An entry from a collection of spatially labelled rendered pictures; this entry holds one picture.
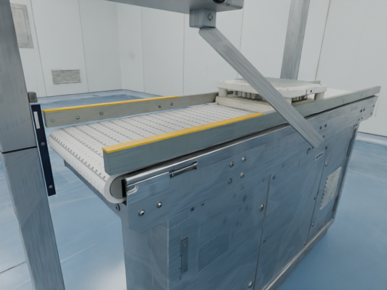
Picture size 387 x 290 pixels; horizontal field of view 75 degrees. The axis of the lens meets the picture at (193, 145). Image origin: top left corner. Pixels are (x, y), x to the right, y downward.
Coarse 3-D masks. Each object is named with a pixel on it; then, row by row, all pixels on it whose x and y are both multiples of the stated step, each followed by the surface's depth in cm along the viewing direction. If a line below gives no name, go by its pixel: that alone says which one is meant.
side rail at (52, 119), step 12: (180, 96) 71; (192, 96) 74; (204, 96) 78; (84, 108) 54; (96, 108) 55; (108, 108) 57; (120, 108) 59; (132, 108) 62; (144, 108) 64; (156, 108) 66; (168, 108) 69; (48, 120) 50; (60, 120) 51; (72, 120) 53; (84, 120) 54
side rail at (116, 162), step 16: (336, 96) 80; (352, 96) 90; (368, 96) 105; (272, 112) 55; (304, 112) 66; (208, 128) 42; (224, 128) 44; (240, 128) 48; (256, 128) 52; (144, 144) 34; (160, 144) 35; (176, 144) 38; (192, 144) 40; (208, 144) 43; (112, 160) 31; (128, 160) 32; (144, 160) 34; (160, 160) 36
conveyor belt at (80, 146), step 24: (312, 96) 104; (120, 120) 58; (144, 120) 59; (168, 120) 60; (192, 120) 60; (216, 120) 61; (72, 144) 43; (96, 144) 43; (216, 144) 47; (96, 168) 36
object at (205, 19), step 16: (192, 16) 37; (208, 16) 36; (208, 32) 38; (224, 48) 39; (240, 64) 40; (256, 80) 41; (272, 96) 42; (288, 112) 44; (304, 128) 45; (320, 144) 47
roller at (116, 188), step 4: (120, 176) 34; (116, 180) 34; (120, 180) 34; (112, 184) 33; (116, 184) 34; (120, 184) 34; (124, 184) 34; (112, 188) 33; (116, 188) 34; (120, 188) 34; (124, 188) 34; (112, 192) 33; (116, 192) 34; (120, 192) 34; (124, 192) 35; (116, 196) 34; (120, 196) 34; (124, 196) 35
